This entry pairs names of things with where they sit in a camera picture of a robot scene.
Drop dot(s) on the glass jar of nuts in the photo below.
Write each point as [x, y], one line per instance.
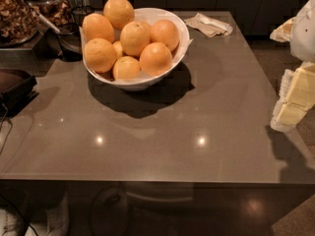
[18, 23]

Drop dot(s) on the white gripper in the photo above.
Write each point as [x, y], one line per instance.
[303, 33]

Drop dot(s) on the black device at left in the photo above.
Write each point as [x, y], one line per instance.
[16, 91]

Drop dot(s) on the black wire stand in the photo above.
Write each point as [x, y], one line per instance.
[69, 37]

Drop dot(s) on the small hidden middle orange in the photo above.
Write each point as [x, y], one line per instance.
[118, 48]

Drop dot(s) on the crumpled paper napkins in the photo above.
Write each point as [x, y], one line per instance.
[209, 26]

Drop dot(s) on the white ceramic bowl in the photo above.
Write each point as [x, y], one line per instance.
[144, 80]

